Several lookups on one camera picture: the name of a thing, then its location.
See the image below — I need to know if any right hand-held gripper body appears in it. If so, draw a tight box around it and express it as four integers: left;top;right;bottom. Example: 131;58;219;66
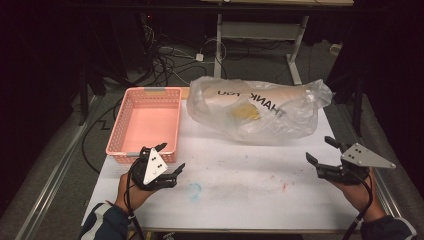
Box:
314;142;397;186

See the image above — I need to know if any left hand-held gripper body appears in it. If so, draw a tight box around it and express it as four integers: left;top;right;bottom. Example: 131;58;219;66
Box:
129;146;178;192

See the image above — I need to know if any pink plastic basket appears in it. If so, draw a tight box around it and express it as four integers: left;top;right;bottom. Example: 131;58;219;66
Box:
105;86;183;165

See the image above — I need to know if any clear smiley plastic bag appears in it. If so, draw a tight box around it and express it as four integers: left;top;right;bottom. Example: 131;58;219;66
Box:
185;75;334;143

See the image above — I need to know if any person's left hand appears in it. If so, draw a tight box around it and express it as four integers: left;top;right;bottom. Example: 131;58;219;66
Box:
114;172;158;215

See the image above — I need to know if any person's right hand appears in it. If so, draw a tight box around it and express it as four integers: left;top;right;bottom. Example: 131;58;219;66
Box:
330;167;382;223

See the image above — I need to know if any black stand leg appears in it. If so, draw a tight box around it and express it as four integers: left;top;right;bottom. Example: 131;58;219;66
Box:
352;74;365;138

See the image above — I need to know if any white table mat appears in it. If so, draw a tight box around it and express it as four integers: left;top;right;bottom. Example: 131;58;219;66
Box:
81;99;373;232

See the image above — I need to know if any white-framed desk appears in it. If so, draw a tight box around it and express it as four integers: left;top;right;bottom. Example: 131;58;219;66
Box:
199;0;355;87

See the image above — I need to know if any left hand-held gripper black cable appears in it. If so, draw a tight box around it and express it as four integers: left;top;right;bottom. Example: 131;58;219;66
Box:
123;159;146;240

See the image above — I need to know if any hand-held gripper black cable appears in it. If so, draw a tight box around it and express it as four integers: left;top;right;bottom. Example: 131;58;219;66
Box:
342;168;374;240
123;159;146;240

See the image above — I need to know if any right hand-held gripper black cable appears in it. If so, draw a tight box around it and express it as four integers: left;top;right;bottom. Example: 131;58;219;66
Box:
342;168;374;240

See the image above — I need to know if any metal floor rail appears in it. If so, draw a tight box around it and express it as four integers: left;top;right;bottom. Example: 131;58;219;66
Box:
14;94;101;240
333;99;409;221

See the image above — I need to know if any long black floor cable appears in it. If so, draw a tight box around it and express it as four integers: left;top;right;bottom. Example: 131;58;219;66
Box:
81;97;125;175

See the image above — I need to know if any tangle of black floor cables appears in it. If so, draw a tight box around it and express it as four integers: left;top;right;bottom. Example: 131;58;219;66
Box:
139;14;229;88

